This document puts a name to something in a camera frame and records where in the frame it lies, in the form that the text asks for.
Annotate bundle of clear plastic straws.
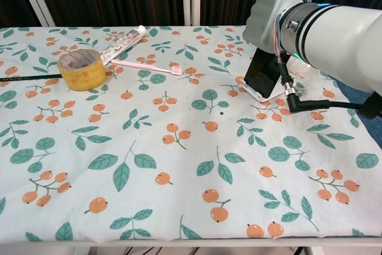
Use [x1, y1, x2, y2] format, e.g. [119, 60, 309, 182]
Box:
[286, 57, 317, 80]

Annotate black smartphone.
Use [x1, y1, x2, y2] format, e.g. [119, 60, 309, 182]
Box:
[244, 47, 290, 99]

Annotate floral print toothpaste tube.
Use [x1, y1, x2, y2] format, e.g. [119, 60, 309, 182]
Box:
[98, 25, 147, 66]

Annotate yellow packing tape roll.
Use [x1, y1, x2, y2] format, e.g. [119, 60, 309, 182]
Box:
[57, 48, 107, 91]

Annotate floral fruit print tablecloth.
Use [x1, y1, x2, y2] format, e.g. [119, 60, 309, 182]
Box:
[0, 24, 382, 244]

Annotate black pencil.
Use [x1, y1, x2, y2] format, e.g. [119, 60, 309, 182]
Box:
[0, 73, 62, 82]

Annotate white folding phone stand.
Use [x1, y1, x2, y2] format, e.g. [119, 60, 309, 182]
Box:
[237, 75, 296, 103]

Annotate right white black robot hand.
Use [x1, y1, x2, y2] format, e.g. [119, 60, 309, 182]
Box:
[242, 0, 305, 56]

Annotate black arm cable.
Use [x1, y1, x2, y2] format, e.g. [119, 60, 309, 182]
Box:
[277, 60, 374, 115]

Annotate pink toothbrush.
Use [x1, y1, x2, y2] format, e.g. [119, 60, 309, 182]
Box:
[110, 59, 183, 76]

